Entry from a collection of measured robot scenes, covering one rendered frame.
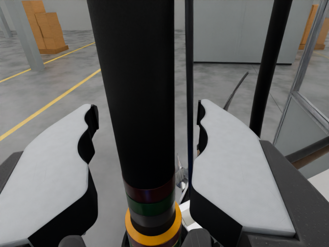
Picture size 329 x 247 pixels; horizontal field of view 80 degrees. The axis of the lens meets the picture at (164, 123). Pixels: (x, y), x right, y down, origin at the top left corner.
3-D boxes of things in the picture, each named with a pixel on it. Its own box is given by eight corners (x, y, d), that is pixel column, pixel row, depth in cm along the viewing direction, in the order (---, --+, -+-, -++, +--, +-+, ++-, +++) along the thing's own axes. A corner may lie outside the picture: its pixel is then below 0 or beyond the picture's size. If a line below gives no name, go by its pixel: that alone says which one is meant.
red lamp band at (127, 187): (161, 157, 15) (160, 144, 14) (184, 189, 12) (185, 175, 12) (118, 173, 14) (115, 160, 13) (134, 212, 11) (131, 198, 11)
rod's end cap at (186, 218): (192, 213, 20) (193, 200, 19) (204, 230, 18) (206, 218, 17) (175, 222, 19) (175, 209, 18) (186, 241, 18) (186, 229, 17)
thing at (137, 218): (162, 181, 16) (161, 170, 16) (183, 213, 14) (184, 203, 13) (123, 197, 15) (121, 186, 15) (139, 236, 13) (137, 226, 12)
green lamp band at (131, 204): (161, 169, 16) (161, 158, 15) (184, 202, 13) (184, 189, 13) (120, 185, 14) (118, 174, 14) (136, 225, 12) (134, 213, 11)
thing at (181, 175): (180, 178, 66) (188, 169, 65) (182, 190, 60) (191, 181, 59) (174, 174, 65) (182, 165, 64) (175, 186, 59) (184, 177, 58)
